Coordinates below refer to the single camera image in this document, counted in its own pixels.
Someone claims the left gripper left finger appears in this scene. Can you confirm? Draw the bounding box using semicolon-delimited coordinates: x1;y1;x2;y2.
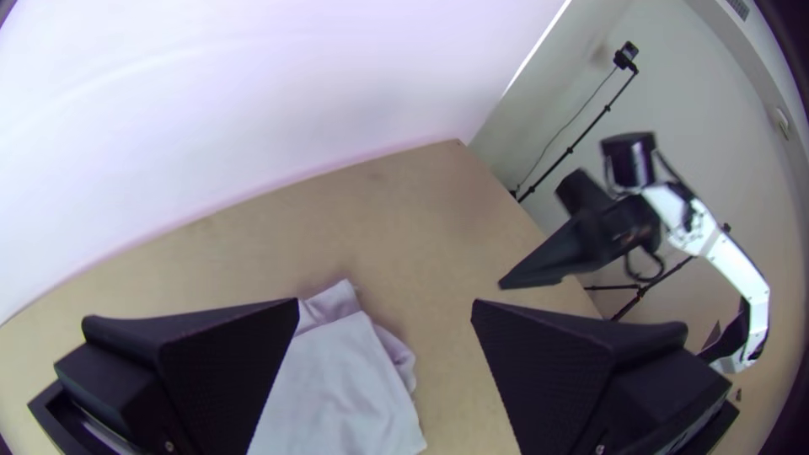
52;297;302;455

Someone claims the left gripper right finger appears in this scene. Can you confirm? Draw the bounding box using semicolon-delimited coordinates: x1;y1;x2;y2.
469;297;732;455

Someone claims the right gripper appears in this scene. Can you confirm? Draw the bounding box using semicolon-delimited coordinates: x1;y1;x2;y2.
497;167;663;292

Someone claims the grey t-shirt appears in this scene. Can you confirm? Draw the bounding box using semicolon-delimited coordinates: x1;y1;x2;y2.
246;277;428;455

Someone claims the black stand pole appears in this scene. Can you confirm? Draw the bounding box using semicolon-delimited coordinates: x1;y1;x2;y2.
514;62;640;205

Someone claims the black tripod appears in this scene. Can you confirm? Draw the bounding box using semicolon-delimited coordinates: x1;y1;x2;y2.
583;254;698;322

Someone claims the black cable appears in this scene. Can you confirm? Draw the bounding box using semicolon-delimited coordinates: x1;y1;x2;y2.
522;65;619;190

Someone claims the small black camera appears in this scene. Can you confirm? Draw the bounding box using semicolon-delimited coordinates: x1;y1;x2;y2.
612;40;641;74

